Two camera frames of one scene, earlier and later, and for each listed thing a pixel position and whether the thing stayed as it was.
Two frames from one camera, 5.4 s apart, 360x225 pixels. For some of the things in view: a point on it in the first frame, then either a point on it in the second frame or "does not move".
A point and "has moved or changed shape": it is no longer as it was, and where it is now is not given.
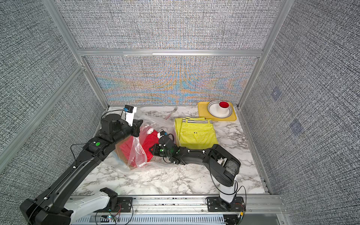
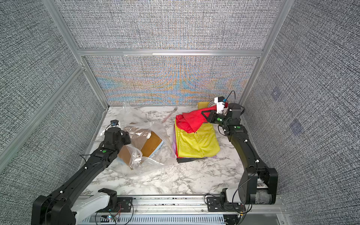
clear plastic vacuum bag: x=134 y=153 has moved or changed shape
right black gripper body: x=158 y=151 to x=221 y=120
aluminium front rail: x=195 y=206 does not move
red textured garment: x=134 y=151 to x=190 y=122
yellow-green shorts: x=195 y=133 does not move
